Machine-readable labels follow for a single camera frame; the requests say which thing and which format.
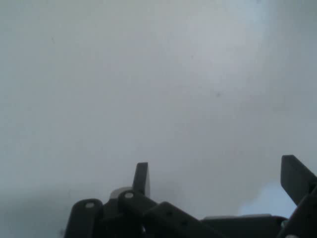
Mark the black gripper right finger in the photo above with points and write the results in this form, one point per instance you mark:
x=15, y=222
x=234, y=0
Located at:
x=296, y=181

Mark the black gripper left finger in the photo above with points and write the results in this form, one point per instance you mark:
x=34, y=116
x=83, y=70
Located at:
x=128, y=210

